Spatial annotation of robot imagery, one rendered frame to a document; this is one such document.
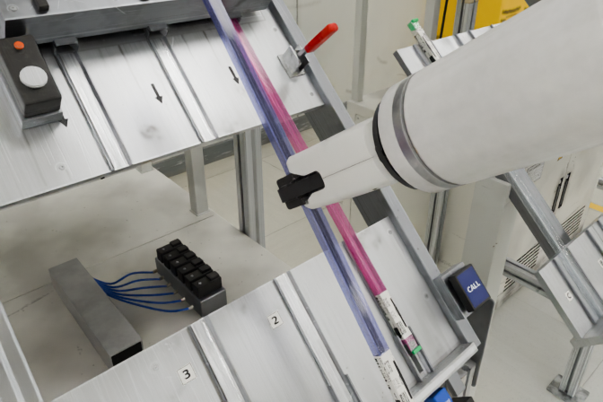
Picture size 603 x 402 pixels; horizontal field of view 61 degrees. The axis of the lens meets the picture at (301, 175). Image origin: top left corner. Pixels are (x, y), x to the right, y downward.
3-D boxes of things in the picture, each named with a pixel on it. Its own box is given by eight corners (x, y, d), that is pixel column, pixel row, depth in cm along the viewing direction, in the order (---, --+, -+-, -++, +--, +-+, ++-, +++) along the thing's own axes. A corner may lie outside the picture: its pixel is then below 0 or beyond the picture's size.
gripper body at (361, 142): (446, 73, 39) (356, 120, 49) (355, 102, 34) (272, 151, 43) (485, 161, 39) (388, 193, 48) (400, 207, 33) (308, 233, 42)
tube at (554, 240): (406, 25, 79) (410, 20, 78) (412, 23, 80) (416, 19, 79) (598, 319, 71) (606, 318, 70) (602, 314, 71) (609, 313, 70)
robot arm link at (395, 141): (461, 56, 38) (432, 73, 40) (382, 81, 32) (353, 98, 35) (507, 161, 37) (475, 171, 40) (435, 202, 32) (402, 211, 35)
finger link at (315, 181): (362, 152, 39) (362, 153, 44) (270, 192, 40) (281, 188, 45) (368, 167, 39) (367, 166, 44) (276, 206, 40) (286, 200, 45)
